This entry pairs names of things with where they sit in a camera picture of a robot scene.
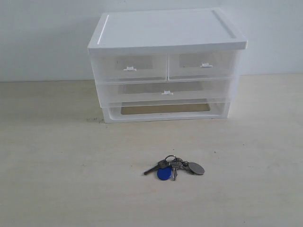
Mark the keys with blue tag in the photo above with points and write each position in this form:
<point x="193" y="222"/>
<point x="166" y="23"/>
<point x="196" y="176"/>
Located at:
<point x="168" y="167"/>

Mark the white plastic drawer cabinet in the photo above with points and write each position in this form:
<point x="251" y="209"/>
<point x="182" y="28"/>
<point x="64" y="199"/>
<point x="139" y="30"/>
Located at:
<point x="167" y="32"/>

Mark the clear upper left drawer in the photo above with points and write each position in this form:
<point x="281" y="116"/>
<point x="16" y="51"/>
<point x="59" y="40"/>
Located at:
<point x="129" y="68"/>

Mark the clear upper right drawer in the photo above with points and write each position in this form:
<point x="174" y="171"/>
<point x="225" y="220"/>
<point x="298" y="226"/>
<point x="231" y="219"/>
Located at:
<point x="202" y="65"/>

